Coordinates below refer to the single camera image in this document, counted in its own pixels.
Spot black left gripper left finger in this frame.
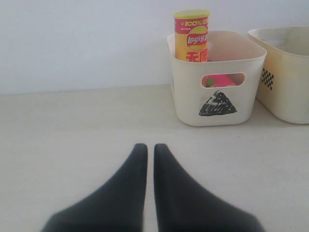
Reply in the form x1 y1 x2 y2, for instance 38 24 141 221
42 144 148 232

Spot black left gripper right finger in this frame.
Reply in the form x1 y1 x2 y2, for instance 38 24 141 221
154 144 265 232

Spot pink chips can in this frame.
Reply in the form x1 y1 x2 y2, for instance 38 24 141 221
201 74 237 87

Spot yellow chips can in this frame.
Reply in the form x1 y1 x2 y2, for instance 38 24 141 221
173 9 210 63

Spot cream bin triangle mark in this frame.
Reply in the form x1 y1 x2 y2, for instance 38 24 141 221
167 30 267 126

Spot cream bin square mark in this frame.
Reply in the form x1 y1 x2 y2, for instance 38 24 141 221
248 26 309 124

